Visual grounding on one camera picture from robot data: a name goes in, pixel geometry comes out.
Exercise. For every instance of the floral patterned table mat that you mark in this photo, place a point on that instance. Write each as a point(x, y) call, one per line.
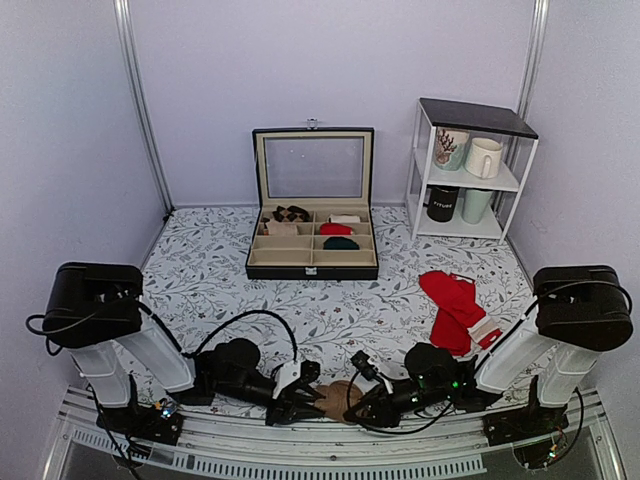
point(195, 281)

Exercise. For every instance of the white shelf rack black top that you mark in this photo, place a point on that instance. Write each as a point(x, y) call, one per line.
point(503, 125)

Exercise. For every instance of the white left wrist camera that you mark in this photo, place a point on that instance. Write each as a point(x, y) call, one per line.
point(291, 373)

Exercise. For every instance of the tan ribbed sock pair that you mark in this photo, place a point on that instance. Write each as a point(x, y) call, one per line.
point(334, 399)

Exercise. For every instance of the coral pattern mug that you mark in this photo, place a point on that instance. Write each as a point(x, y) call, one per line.
point(450, 148)

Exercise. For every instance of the argyle patterned rolled socks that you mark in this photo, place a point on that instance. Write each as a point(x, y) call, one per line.
point(291, 214)

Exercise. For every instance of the black mug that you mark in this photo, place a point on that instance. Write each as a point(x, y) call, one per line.
point(442, 202)

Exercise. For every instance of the left aluminium corner post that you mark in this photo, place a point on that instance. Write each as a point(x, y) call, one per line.
point(132, 69)

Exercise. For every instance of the right aluminium corner post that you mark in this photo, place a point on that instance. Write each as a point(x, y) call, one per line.
point(533, 57)

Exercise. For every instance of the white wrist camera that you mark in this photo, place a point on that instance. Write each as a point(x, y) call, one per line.
point(378, 372)
point(291, 373)

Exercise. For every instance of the cream white mug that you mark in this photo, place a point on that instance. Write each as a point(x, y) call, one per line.
point(484, 158)

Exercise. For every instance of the cream rolled socks left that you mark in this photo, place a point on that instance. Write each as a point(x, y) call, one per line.
point(280, 229)

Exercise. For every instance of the dark green rolled socks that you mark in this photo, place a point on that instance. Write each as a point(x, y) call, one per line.
point(340, 243)

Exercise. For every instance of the pale green tumbler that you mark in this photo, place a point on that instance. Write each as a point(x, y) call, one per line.
point(475, 204)

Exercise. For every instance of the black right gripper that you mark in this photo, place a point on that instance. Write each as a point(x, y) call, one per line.
point(383, 411)

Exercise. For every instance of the red sock pair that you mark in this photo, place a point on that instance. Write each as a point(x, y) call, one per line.
point(460, 321)

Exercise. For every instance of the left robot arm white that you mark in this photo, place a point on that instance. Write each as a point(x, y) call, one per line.
point(93, 307)

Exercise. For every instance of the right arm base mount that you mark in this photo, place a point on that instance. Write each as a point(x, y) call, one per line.
point(524, 423)

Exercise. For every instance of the aluminium corner post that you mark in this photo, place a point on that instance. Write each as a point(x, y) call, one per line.
point(132, 69)
point(533, 57)

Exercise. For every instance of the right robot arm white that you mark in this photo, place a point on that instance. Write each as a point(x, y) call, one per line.
point(579, 312)

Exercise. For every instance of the black compartment storage box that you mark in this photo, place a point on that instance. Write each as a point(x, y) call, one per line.
point(324, 171)

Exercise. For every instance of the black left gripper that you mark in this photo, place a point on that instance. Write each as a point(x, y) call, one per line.
point(285, 410)

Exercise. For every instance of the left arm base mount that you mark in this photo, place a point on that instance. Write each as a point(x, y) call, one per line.
point(159, 423)

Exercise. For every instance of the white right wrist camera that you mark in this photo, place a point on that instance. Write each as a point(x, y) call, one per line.
point(378, 372)

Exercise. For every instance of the red rolled socks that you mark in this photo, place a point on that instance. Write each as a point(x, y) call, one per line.
point(335, 229)

